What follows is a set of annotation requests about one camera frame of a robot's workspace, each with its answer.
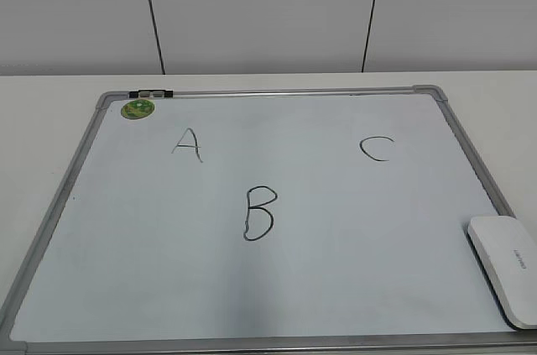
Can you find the white board with grey frame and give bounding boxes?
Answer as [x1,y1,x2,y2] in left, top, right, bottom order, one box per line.
[1,86,536,354]

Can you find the white plastic board eraser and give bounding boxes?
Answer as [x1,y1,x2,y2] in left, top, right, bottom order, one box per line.
[467,216,536,330]

